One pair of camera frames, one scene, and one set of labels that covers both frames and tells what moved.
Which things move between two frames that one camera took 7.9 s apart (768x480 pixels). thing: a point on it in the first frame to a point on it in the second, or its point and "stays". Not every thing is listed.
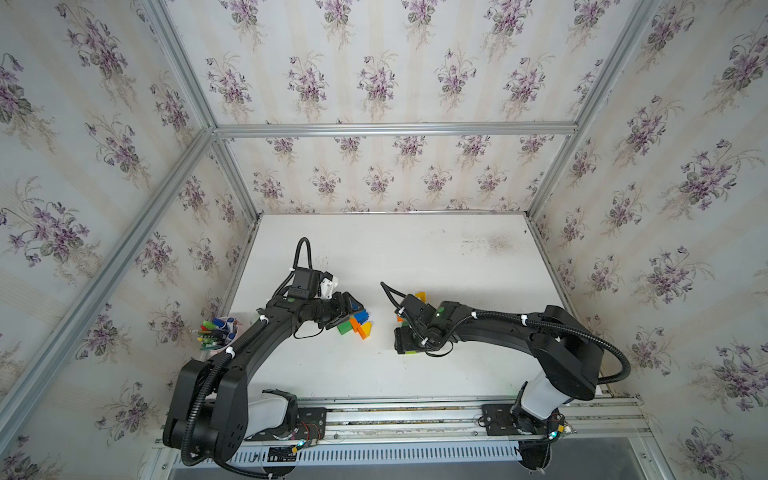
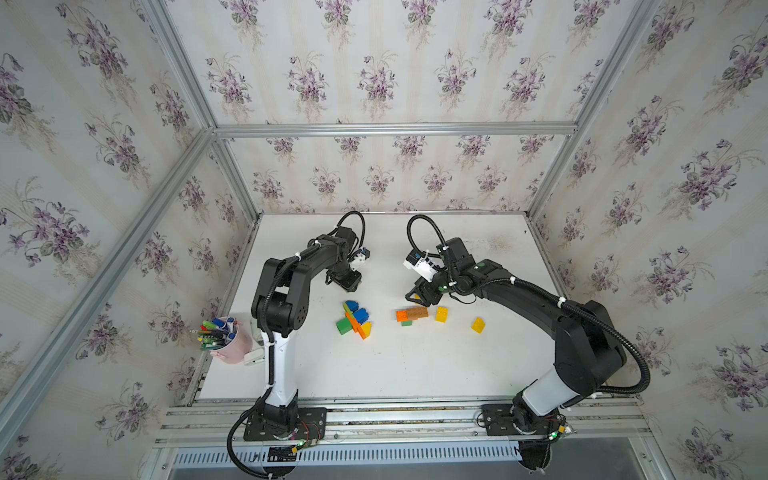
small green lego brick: x=344 y=327 stays
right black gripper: x=401 y=342 to x=424 y=291
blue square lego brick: x=361 y=316 stays
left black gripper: x=339 y=313 to x=349 y=284
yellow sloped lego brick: x=367 y=327 stays
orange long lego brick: x=357 y=328 stays
